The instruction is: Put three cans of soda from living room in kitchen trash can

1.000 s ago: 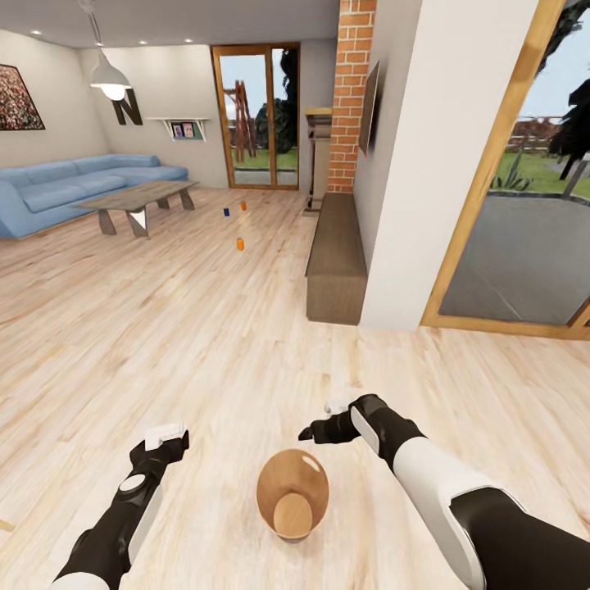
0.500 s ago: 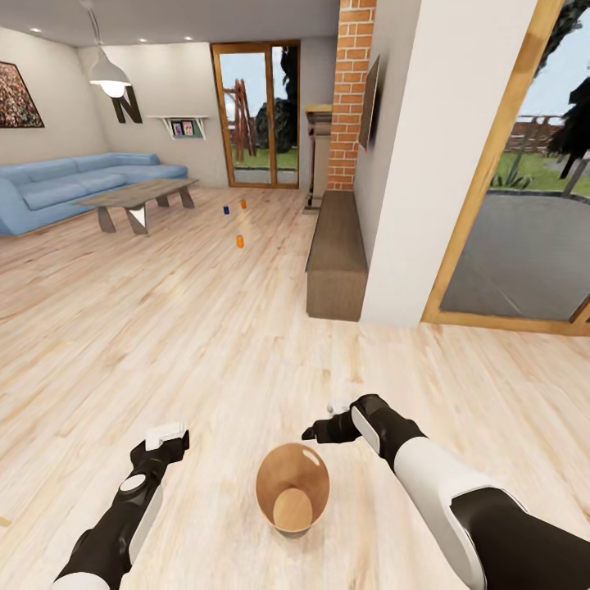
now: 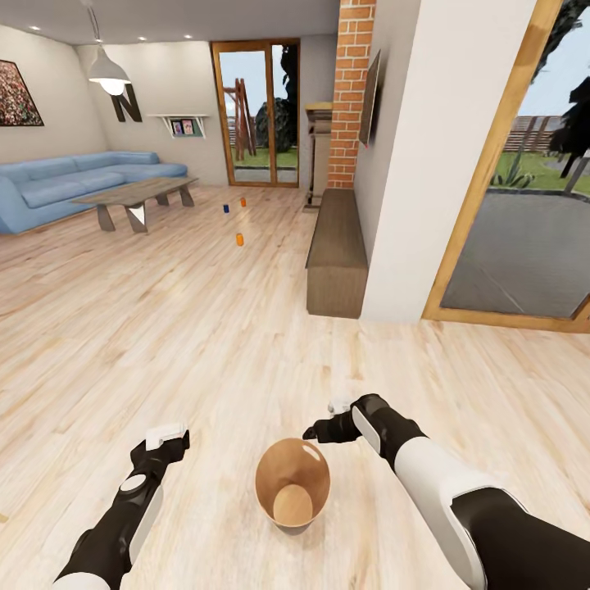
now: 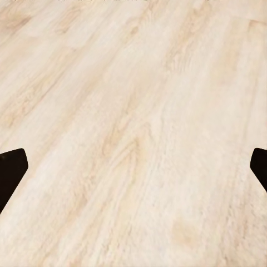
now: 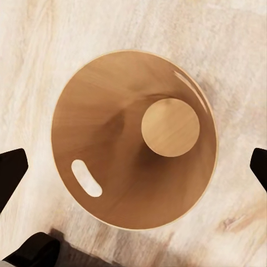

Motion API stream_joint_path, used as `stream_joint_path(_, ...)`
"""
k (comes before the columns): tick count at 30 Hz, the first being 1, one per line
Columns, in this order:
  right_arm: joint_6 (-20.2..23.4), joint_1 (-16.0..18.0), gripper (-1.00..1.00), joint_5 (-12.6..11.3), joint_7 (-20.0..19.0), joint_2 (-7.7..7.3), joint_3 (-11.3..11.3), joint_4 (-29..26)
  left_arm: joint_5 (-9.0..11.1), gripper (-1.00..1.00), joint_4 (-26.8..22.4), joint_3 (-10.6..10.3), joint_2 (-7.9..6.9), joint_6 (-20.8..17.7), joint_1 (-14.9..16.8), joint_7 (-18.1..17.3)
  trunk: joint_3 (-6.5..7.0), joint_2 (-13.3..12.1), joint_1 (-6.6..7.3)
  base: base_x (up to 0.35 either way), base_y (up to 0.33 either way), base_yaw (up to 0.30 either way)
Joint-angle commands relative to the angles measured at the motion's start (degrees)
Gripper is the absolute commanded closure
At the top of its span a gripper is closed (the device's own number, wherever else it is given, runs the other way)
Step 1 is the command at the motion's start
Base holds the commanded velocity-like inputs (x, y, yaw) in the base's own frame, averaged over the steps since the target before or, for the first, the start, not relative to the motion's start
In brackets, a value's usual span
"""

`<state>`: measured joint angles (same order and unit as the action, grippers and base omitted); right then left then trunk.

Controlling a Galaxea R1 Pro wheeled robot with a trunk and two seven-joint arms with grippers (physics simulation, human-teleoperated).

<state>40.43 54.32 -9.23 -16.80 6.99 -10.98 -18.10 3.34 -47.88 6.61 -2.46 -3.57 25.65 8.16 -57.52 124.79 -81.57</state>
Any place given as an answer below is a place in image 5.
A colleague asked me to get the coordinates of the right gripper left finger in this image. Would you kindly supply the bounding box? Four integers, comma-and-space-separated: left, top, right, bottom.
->
0, 148, 29, 214

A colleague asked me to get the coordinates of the trash can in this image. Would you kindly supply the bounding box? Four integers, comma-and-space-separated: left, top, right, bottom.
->
50, 49, 219, 231

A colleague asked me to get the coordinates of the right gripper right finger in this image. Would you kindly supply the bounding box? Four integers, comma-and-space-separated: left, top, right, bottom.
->
250, 147, 267, 192

